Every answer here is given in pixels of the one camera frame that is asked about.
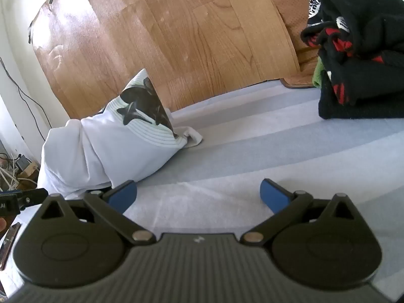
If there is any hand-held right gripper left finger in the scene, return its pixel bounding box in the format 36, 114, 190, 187
39, 180, 157, 246

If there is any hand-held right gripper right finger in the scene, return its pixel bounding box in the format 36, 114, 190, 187
242, 178, 364, 246

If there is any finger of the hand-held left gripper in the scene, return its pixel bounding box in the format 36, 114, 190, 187
17, 188, 49, 211

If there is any white orca print t-shirt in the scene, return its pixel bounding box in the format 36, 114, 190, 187
37, 68, 203, 198

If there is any black red printed clothes pile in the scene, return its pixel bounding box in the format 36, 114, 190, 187
300, 0, 404, 120

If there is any small wooden block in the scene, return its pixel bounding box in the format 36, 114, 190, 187
17, 161, 41, 181

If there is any brown flat object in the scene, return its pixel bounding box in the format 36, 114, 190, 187
0, 222, 22, 271

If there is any grey white striped blanket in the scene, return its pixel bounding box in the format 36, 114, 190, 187
0, 78, 404, 303

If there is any green cloth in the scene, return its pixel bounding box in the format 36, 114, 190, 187
312, 60, 325, 88

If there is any brown perforated mat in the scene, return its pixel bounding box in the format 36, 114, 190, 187
263, 0, 325, 89

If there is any white cable bundle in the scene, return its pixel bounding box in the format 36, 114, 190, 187
0, 153, 22, 194

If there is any black cable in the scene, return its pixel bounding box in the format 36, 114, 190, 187
0, 56, 47, 142

